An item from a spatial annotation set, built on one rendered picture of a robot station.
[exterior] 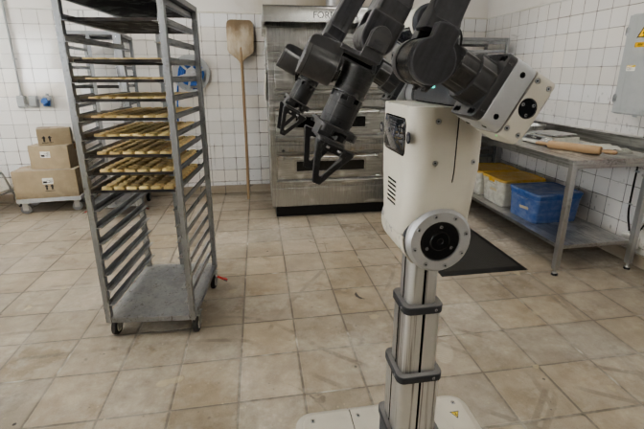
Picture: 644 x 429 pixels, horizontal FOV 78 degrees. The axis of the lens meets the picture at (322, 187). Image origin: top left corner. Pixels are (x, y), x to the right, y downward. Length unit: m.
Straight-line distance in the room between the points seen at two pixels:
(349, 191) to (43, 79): 3.55
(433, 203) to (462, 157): 0.12
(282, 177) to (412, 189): 3.15
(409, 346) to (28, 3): 5.06
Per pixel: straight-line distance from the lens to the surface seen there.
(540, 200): 3.70
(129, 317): 2.52
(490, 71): 0.74
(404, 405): 1.27
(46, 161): 5.11
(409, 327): 1.13
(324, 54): 0.67
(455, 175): 0.92
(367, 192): 4.22
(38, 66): 5.43
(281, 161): 3.95
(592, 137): 4.07
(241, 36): 4.88
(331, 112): 0.67
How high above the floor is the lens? 1.43
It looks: 16 degrees down
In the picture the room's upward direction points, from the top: straight up
